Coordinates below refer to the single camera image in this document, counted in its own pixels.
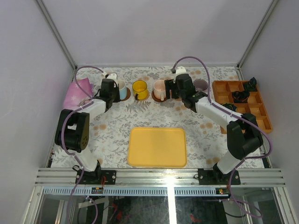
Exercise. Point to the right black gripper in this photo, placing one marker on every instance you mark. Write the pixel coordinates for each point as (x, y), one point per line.
(169, 85)

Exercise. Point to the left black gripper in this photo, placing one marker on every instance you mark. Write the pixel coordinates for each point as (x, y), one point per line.
(114, 92)

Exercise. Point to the pink mug front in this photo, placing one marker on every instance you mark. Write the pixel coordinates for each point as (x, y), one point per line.
(159, 90)

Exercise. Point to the light blue mug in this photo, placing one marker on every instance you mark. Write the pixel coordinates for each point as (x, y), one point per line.
(121, 84)

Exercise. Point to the brown wooden coaster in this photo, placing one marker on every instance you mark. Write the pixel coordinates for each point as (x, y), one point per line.
(128, 94)
(156, 99)

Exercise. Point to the purple mug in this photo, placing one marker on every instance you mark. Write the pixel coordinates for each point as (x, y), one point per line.
(200, 85)

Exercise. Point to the yellow glass mug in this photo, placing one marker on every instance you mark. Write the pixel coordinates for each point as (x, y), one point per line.
(140, 87)

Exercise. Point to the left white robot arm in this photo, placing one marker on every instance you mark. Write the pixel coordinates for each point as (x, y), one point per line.
(72, 132)

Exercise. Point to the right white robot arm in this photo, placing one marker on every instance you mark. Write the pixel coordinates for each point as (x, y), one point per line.
(243, 135)

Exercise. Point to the pink star cloth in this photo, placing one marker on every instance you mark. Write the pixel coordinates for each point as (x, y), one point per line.
(75, 97)

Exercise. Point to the orange wooden compartment box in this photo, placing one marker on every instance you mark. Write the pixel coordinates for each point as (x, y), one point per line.
(223, 90)

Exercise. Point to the dark rolled item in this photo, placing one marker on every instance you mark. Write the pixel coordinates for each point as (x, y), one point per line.
(251, 85)
(240, 96)
(230, 106)

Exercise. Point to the yellow plastic tray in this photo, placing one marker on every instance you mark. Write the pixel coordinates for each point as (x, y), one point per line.
(157, 147)

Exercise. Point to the dark rolled item far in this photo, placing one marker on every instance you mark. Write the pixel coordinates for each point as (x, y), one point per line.
(251, 85)

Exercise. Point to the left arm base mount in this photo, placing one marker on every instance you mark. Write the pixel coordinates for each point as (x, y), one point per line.
(98, 177)

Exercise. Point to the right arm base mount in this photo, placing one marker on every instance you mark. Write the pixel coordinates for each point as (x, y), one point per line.
(217, 176)

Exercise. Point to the aluminium front rail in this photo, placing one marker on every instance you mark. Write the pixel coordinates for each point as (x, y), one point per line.
(131, 182)

